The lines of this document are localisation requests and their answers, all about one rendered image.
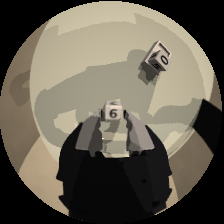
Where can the white number cube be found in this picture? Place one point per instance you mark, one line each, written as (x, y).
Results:
(113, 110)
(159, 60)

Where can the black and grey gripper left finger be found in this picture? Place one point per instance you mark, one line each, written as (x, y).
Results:
(83, 142)

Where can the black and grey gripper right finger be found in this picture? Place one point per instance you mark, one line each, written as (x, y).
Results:
(142, 139)

